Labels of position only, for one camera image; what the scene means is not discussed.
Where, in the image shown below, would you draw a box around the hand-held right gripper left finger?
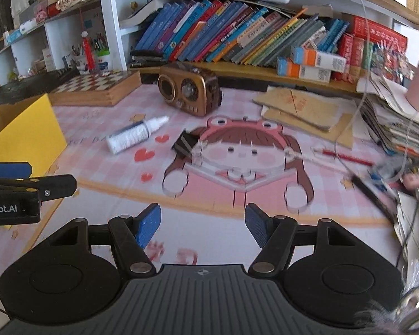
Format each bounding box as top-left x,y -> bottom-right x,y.
51,203 -> 162,276

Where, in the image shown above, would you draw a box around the white wooden bookshelf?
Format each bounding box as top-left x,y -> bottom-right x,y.
98,0 -> 419,95

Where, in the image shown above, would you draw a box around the row of blue paperback books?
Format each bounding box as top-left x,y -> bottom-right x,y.
136,0 -> 351,67

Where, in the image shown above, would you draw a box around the blue tissue pack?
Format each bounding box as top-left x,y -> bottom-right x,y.
3,28 -> 23,44

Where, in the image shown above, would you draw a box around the orange white small carton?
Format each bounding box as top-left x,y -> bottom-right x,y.
291,45 -> 347,74
277,58 -> 332,82

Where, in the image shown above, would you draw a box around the desktop with pink checked cloth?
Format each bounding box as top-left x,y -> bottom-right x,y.
0,73 -> 406,276

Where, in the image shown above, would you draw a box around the red tassel charm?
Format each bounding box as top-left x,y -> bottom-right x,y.
80,30 -> 95,75

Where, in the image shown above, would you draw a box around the brown cardboard pieces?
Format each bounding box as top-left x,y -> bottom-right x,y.
253,85 -> 362,147

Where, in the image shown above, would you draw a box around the brown retro radio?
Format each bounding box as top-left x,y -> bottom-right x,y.
157,63 -> 222,117

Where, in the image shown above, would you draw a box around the white squeeze bottle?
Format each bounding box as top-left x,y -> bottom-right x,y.
106,116 -> 170,155

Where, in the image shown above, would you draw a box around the white flat box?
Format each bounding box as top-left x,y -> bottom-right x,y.
19,17 -> 39,35

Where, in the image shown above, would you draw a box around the wooden chessboard box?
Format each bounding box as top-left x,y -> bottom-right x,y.
49,71 -> 142,107

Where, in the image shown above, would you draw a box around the grey fluffy keychain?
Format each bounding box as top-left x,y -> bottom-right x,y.
356,262 -> 419,335

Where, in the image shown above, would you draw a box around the clear thin cable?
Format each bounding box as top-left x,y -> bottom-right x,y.
335,0 -> 419,182

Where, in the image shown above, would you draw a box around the white cubby shelf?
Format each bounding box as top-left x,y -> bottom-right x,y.
0,0 -> 105,77

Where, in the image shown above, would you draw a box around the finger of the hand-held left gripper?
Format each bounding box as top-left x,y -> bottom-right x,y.
0,161 -> 33,179
0,174 -> 78,201

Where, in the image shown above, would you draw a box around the yellow cardboard box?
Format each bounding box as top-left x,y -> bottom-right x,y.
0,94 -> 68,171

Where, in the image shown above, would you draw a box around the white jar with green lid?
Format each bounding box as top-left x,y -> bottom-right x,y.
97,51 -> 111,74

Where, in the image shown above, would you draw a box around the black binder clip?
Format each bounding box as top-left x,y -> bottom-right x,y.
171,130 -> 200,157

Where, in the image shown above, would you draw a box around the black pen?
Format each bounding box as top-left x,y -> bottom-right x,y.
351,174 -> 397,222

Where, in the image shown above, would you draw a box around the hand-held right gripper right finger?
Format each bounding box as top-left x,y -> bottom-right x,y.
245,203 -> 353,277

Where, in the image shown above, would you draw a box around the pen holder with pens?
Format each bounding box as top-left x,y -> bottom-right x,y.
72,33 -> 96,74

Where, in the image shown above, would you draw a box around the red pencil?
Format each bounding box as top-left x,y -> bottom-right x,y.
312,147 -> 374,166

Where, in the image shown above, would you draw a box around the red thick dictionary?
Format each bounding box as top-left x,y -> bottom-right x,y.
347,16 -> 408,54

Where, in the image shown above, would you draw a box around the pink patterned box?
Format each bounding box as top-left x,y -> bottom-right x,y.
33,5 -> 49,23

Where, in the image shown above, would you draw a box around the stack of papers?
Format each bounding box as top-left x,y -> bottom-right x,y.
361,73 -> 419,157

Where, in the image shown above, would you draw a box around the white bag with red label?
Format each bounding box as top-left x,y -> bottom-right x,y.
42,47 -> 56,70

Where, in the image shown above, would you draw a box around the black notebook stack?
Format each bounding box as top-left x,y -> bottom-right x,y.
130,51 -> 165,68

